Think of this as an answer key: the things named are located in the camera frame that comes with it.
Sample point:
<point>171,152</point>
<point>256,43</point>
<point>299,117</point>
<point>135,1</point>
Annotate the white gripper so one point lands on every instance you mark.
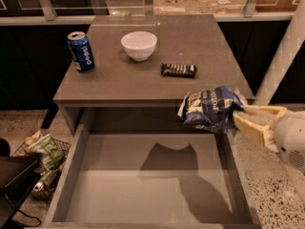
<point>292,139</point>

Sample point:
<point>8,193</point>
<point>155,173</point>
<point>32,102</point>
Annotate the blue chip bag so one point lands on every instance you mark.
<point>212,110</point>

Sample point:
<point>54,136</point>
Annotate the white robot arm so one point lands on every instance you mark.
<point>283,58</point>

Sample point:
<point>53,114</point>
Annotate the grey drawer cabinet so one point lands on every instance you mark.
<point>119,81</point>

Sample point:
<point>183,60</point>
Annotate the open grey top drawer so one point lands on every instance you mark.
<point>121,180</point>

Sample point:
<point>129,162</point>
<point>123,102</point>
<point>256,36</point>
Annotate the green snack bag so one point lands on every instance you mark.
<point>46,148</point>

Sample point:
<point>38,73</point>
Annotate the dark wrapped candy bar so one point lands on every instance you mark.
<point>178,70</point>

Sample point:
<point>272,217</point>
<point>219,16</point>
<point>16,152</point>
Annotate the white ceramic bowl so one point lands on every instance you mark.
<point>139,45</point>

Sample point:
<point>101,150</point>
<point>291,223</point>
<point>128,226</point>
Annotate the cardboard box left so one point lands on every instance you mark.
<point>176,7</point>

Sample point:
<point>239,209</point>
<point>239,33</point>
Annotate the blue Pepsi can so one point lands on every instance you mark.
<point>81,51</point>

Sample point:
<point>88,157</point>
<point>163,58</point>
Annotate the metal can in basket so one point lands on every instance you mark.
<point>41,190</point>

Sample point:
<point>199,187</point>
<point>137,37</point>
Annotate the dark chair seat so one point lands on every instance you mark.
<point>17,177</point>

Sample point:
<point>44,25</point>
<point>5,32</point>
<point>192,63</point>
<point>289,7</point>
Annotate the black wire basket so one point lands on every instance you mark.
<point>51,177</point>

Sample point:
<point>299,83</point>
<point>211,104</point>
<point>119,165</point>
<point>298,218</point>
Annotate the grey railing frame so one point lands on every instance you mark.
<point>34,12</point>

